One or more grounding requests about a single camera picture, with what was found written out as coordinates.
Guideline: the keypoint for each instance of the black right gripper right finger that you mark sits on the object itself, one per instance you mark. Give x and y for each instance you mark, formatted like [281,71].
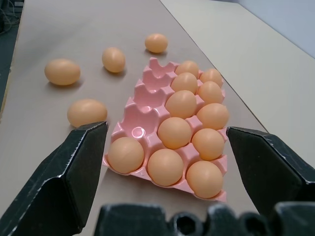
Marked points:
[268,167]

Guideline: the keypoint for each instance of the brown egg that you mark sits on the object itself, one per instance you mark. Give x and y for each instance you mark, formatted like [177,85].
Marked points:
[187,67]
[210,92]
[174,132]
[184,82]
[156,43]
[62,71]
[180,103]
[125,154]
[211,75]
[165,167]
[208,143]
[213,116]
[86,111]
[113,59]
[204,179]

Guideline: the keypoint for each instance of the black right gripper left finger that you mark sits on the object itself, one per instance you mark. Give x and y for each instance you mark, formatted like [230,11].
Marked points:
[61,182]

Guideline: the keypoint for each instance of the pink plastic egg tray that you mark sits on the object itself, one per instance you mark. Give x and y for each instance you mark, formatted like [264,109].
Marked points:
[152,118]

